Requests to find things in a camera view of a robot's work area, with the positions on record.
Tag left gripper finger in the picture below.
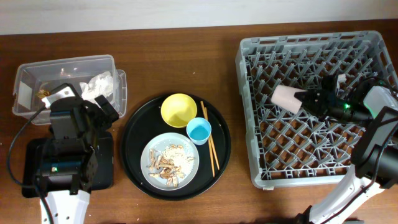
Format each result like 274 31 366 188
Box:
81 100 99 114
95 95 119 123

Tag white napkin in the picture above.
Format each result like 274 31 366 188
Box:
80 71 113 103

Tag pink cup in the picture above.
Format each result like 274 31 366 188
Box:
271 85 305 114

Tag blue cup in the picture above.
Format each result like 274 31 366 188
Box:
186 117 212 146

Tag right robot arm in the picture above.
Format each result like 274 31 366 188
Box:
290 76 397 223

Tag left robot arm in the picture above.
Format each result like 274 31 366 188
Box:
22 95 119 223

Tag clear plastic waste bin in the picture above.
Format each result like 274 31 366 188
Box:
12 55 127 119

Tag grey dishwasher rack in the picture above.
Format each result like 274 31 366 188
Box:
236 30 397 190

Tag black rectangular tray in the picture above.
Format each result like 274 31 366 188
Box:
22 132 113 198

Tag brown food scrap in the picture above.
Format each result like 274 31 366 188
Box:
36 90 50 99

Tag yellow bowl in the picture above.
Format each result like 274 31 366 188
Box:
160 93 198 128

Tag grey plate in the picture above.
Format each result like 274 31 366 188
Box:
141 133 200 191

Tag food leftovers on plate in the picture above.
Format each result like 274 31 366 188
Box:
149 144 195 188

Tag wooden chopstick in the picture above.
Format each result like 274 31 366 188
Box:
200 101 220 177
204 107 215 178

